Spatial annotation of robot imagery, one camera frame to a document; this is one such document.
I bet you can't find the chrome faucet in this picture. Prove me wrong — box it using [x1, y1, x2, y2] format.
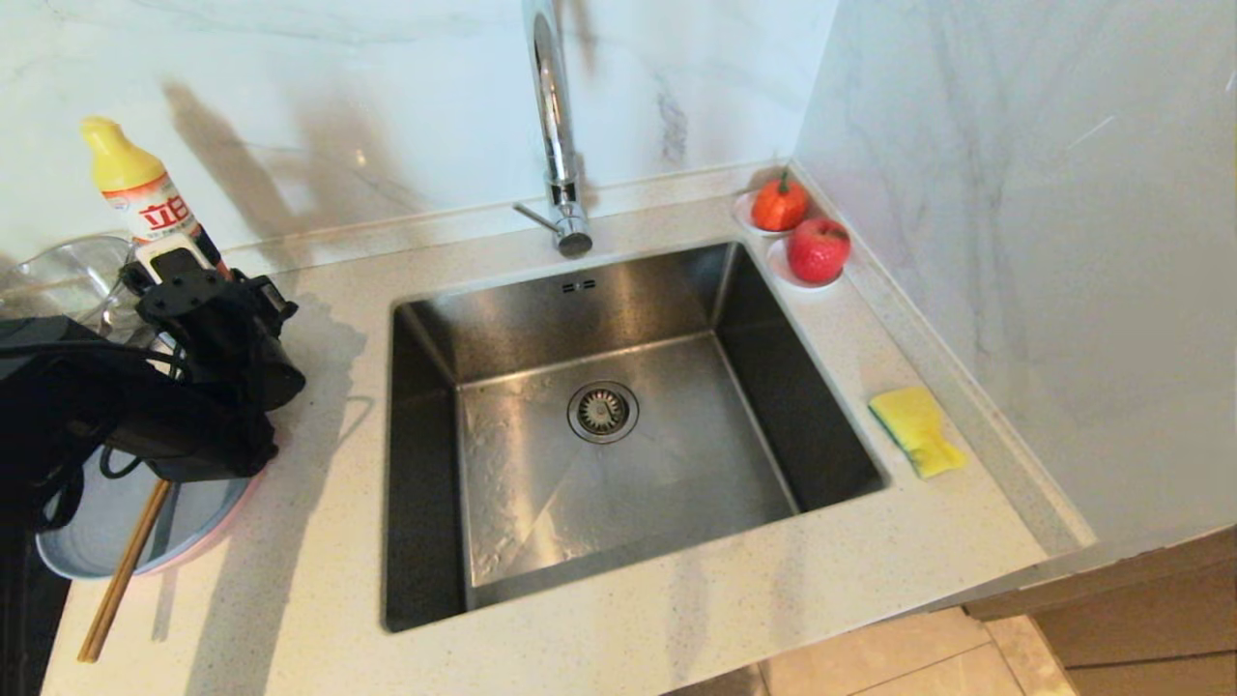
[513, 0, 595, 260]

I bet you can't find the orange dish soap bottle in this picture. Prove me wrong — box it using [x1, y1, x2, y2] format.
[80, 116, 235, 283]

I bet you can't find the clear glass bowl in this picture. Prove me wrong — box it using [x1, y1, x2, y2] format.
[0, 235, 160, 339]

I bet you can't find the small white dish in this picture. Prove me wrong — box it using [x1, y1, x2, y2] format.
[733, 191, 809, 240]
[765, 239, 844, 292]

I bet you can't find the pink plate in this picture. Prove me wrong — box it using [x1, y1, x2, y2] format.
[145, 472, 266, 577]

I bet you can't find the light blue plate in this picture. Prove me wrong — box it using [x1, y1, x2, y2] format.
[37, 454, 254, 581]

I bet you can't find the stainless steel sink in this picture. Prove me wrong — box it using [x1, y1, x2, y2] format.
[385, 242, 888, 631]

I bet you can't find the metal drain strainer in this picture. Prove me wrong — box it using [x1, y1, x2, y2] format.
[567, 381, 641, 446]

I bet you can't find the orange toy pumpkin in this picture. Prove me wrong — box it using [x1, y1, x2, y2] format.
[751, 172, 809, 235]

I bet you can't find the yellow green sponge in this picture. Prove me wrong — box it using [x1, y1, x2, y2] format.
[867, 388, 967, 479]

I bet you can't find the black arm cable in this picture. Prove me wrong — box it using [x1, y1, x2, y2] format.
[39, 343, 189, 533]

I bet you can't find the wooden cabinet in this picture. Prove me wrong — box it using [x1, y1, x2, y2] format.
[964, 522, 1237, 696]

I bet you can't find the red toy apple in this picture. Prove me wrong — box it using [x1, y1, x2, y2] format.
[785, 218, 851, 286]

